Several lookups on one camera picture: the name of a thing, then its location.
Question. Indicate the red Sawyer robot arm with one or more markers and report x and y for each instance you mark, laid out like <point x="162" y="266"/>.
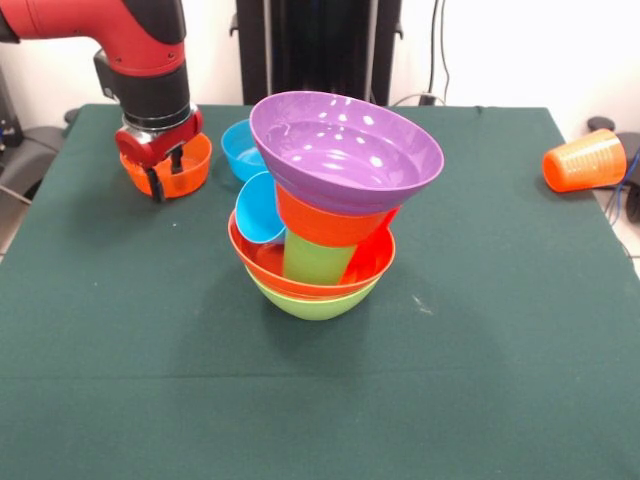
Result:
<point x="140" y="40"/>

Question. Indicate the orange cup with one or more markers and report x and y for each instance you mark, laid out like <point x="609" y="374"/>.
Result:
<point x="585" y="162"/>

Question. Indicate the dark equipment rack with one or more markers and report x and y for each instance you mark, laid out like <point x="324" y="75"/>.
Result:
<point x="4" y="115"/>

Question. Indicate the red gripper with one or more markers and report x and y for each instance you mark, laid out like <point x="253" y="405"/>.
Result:
<point x="137" y="150"/>

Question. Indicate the purple bowl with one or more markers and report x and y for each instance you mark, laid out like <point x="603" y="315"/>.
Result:
<point x="350" y="190"/>

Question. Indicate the red cup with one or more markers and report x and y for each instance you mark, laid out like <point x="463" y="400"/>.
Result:
<point x="372" y="250"/>

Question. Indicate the green cup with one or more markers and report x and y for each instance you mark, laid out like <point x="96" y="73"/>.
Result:
<point x="315" y="260"/>

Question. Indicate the dark green tablecloth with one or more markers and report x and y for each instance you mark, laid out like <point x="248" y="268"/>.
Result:
<point x="300" y="390"/>

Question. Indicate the wide orange bowl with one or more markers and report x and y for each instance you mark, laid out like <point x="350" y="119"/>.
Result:
<point x="260" y="260"/>

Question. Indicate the grey chair base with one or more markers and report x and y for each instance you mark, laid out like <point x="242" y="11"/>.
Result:
<point x="30" y="155"/>

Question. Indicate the small orange bowl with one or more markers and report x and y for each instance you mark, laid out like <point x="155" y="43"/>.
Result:
<point x="192" y="172"/>
<point x="320" y="225"/>

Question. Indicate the green bowl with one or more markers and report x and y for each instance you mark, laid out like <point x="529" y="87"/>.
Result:
<point x="310" y="307"/>

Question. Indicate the blue bowl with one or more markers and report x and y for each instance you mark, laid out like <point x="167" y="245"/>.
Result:
<point x="240" y="155"/>

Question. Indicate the blue cup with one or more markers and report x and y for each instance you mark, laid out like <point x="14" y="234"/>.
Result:
<point x="257" y="210"/>

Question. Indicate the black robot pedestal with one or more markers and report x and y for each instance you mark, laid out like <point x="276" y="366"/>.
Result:
<point x="300" y="50"/>

